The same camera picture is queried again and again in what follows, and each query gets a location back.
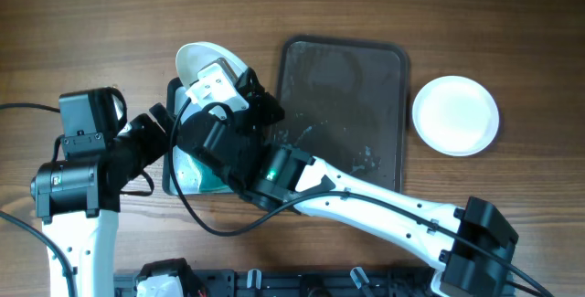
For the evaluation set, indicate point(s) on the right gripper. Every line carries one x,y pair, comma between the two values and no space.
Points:
260,100

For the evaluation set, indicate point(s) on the green and yellow sponge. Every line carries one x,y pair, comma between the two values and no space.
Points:
207,181

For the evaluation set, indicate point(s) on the white plate top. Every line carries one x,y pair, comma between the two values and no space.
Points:
192,57

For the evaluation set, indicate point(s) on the white plate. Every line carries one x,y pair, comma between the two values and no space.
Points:
456,116
192,57

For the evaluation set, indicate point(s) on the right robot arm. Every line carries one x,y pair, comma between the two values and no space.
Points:
470,248

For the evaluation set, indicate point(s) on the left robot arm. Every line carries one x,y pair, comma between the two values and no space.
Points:
78,199

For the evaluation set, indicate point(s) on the black-rimmed metal wash tray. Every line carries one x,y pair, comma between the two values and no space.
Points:
183,163

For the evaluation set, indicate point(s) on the dark brown serving tray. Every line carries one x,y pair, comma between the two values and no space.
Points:
346,101

